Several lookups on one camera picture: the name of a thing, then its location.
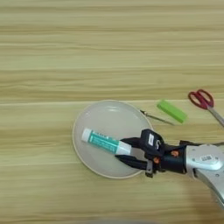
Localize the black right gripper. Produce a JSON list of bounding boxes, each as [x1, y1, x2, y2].
[[115, 136, 188, 179]]

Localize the teal white glue stick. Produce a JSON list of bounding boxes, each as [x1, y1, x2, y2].
[[80, 127, 133, 156]]

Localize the round beige plate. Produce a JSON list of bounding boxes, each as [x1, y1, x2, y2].
[[72, 99, 154, 179]]

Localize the red handled scissors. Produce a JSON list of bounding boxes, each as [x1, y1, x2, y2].
[[187, 88, 224, 129]]

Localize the black box with white label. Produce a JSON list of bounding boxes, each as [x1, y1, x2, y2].
[[138, 129, 166, 160]]

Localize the green rectangular block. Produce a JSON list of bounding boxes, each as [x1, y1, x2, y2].
[[157, 99, 188, 124]]

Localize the yellow handled screwdriver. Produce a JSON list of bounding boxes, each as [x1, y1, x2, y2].
[[139, 108, 175, 127]]

